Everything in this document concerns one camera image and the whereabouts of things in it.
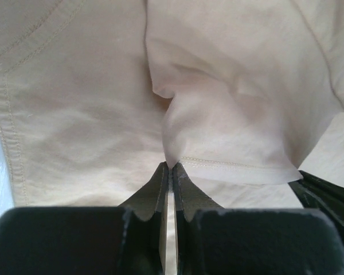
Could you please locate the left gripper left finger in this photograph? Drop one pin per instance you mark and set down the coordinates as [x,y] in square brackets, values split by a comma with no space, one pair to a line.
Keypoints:
[126,239]

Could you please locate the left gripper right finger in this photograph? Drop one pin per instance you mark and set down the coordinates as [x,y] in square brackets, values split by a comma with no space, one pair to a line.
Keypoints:
[215,240]

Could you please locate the beige t shirt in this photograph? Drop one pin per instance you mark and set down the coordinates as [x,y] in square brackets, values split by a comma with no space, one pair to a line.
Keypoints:
[95,94]

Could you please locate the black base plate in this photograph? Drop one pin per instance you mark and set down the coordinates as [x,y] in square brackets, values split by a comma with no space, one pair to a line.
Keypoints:
[316,193]

